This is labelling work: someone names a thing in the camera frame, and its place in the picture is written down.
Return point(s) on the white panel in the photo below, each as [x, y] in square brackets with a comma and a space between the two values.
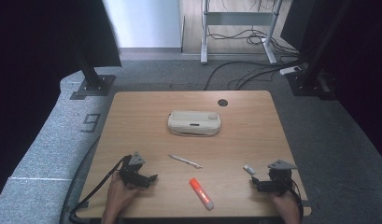
[145, 21]

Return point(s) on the white pen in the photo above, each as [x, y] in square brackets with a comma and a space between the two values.
[185, 161]

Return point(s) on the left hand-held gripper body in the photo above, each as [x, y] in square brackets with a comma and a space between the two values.
[132, 174]

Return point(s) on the black metal stand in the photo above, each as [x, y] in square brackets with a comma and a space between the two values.
[92, 81]
[313, 71]

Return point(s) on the white power strip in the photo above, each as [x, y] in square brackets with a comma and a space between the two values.
[290, 70]

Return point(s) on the person's left hand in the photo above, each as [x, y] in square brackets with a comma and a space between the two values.
[118, 194]

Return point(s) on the cream pencil case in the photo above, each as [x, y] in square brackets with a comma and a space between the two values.
[193, 122]

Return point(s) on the person's right hand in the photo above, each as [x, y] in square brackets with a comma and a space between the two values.
[288, 203]

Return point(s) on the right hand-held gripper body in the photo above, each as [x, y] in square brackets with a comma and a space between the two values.
[280, 182]

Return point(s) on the grey tape corner marker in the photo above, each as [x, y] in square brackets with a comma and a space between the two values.
[83, 204]
[307, 203]

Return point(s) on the black curtain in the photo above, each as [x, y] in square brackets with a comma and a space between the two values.
[360, 62]
[39, 62]

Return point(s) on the orange highlighter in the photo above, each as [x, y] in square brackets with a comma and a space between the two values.
[201, 193]

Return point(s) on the white metal desk frame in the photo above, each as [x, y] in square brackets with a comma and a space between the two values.
[238, 18]

